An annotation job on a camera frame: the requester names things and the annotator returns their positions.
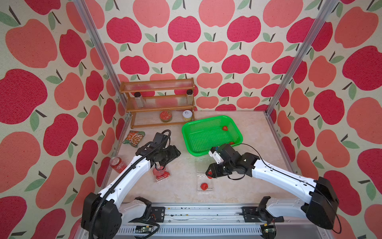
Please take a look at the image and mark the left glass spice jar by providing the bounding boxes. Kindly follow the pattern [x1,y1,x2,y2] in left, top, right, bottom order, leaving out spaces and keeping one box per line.
[134,92,144,108]

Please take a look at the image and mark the green plastic basket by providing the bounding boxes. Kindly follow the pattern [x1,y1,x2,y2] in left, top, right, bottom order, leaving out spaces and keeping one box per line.
[182,116,243,157]

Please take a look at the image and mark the strawberry six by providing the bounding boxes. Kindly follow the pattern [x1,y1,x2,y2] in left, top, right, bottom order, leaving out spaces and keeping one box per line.
[200,183,209,191]

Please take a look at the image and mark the yellow pull-tab can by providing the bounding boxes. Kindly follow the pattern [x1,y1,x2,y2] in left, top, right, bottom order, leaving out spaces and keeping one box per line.
[182,110,193,122]

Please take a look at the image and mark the wooden three-tier shelf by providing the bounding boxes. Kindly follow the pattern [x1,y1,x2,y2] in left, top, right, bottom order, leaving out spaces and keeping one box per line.
[120,78,196,129]

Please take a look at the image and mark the right aluminium frame post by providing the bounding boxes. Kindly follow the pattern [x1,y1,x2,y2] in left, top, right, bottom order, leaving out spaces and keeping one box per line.
[265,0,339,118]

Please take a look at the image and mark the aluminium frame post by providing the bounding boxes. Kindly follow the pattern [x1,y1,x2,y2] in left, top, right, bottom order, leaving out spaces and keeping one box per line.
[265,0,339,118]
[74,0,127,109]

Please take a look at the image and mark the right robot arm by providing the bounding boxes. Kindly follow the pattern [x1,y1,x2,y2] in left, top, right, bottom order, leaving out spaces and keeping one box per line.
[206,144,339,230]

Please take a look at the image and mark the soup seasoning packet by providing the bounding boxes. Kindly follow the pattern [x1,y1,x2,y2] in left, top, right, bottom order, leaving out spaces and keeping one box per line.
[123,130,145,147]

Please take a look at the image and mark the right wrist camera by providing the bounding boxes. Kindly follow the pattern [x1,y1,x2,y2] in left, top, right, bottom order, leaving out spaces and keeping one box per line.
[209,147,223,164]

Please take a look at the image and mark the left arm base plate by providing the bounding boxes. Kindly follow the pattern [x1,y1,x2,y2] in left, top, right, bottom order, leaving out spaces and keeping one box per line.
[147,207,166,223]

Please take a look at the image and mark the glass spice jar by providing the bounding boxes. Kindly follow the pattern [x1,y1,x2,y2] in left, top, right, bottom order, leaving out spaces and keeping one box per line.
[134,92,144,108]
[186,89,194,105]

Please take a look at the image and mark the red round tin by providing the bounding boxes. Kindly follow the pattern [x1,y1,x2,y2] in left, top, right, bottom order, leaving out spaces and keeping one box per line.
[159,110,173,122]

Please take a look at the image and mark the right glass spice jar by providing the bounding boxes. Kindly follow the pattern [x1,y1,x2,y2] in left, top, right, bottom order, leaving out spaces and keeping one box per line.
[186,89,194,105]

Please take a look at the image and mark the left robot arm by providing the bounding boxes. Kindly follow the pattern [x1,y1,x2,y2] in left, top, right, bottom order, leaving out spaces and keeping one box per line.
[81,129,181,239]

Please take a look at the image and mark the clear clamshell container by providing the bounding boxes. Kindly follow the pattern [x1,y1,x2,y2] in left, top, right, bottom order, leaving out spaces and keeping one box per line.
[153,167,171,182]
[195,157,214,193]

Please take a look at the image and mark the left aluminium frame post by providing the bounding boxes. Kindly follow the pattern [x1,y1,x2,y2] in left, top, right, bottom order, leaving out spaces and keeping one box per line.
[74,0,127,109]

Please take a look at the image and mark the red soda can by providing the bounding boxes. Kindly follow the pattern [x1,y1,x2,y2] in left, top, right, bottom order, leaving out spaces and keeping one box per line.
[109,156,126,174]

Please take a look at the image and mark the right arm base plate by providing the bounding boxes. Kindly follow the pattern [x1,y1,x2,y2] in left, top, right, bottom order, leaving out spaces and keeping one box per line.
[240,207,284,224]

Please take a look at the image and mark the aluminium front rail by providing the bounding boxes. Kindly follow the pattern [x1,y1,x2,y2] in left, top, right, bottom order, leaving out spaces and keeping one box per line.
[113,203,331,239]

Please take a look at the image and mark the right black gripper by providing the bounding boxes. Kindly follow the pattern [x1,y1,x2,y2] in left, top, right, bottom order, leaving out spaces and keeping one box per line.
[204,161,233,176]

